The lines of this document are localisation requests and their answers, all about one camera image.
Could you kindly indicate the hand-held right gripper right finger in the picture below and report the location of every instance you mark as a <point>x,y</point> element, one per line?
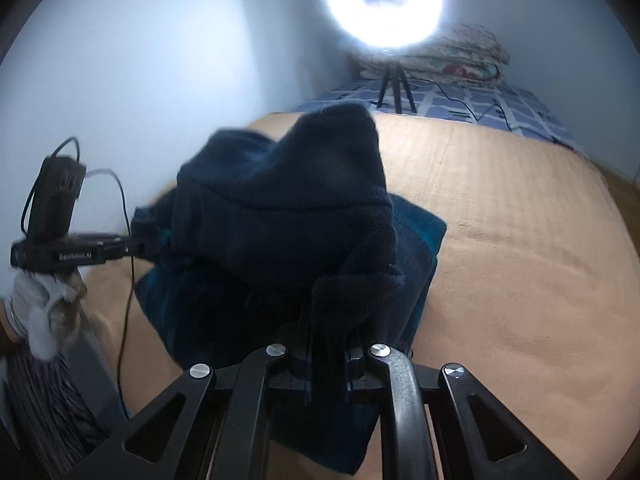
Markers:
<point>352,360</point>

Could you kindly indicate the person's left forearm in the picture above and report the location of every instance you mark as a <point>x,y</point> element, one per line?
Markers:
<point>6,325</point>

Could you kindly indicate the blue plaid fleece jacket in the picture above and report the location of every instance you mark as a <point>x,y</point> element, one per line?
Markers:
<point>300,200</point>

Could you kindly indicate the person's left hand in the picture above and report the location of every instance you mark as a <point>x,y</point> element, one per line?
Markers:
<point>35,305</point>

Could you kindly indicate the grey striped clothing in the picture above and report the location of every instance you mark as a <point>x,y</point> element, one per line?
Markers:
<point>45,410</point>

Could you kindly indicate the blue patterned bed sheet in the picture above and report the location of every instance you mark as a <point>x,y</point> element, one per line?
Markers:
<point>520,110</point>

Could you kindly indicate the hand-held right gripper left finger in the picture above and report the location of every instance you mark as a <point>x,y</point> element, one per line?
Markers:
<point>300,360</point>

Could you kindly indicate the tan blanket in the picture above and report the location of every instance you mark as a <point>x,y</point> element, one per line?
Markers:
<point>500,235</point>

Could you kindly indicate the folded floral quilt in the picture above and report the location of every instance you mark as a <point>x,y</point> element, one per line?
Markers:
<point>465,55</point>

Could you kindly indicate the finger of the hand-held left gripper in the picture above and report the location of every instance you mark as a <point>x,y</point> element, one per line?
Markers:
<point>142,247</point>

